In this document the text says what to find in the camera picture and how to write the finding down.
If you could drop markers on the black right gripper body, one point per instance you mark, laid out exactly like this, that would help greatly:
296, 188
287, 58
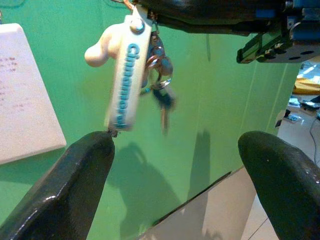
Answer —
307, 30

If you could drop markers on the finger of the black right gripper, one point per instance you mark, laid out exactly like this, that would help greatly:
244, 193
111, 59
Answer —
212, 15

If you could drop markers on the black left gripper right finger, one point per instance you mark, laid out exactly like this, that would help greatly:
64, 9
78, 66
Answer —
287, 187

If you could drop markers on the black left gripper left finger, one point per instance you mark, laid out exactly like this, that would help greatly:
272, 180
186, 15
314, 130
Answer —
55, 195

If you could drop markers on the yellow bag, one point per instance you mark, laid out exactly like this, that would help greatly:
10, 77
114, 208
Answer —
307, 86

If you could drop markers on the white paper card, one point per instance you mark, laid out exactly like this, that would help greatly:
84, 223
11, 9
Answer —
25, 100

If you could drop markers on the green wall board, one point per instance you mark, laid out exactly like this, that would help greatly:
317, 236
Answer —
212, 105

